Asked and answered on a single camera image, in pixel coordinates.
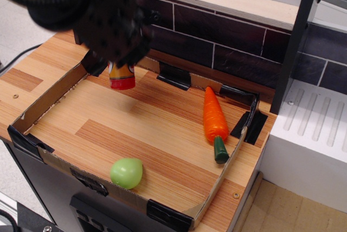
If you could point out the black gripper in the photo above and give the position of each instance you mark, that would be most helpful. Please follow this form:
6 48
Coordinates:
117 30

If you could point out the red hot sauce bottle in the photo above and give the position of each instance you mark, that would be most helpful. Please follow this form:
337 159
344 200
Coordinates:
121 78

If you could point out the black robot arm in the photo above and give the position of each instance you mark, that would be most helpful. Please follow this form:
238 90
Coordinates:
56 15

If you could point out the orange toy carrot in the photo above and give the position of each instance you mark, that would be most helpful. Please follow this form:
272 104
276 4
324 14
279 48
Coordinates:
215 125

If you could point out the green toy pear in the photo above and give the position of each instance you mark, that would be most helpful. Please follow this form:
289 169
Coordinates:
127 172

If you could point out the black toy oven front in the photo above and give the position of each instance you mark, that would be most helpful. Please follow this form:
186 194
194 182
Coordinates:
92 218

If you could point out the white ribbed drainboard counter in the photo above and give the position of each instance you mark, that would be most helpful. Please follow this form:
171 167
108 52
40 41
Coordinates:
306 149

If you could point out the black vertical post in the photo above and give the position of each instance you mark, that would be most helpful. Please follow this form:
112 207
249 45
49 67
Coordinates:
306 12

